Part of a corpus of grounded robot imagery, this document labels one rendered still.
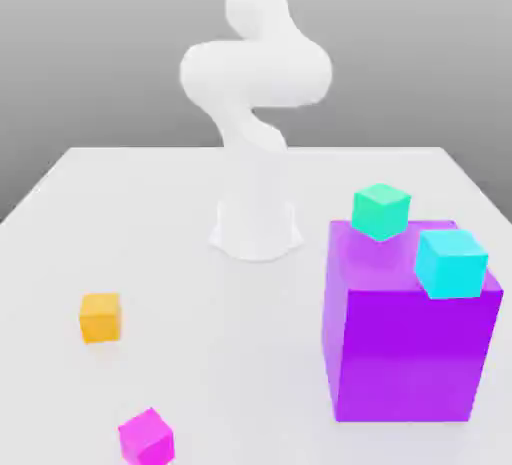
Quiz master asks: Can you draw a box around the small green cube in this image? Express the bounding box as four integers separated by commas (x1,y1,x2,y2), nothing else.
350,182,412,243

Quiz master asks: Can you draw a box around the small orange cube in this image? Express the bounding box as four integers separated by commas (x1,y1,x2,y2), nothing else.
78,292,122,345

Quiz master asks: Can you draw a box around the small cyan cube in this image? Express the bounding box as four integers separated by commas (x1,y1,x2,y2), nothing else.
413,228,490,301

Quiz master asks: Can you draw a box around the small magenta cube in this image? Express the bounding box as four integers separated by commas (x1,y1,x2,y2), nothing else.
117,406,176,465

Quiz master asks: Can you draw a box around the large purple box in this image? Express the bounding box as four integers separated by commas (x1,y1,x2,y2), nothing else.
322,219,505,423

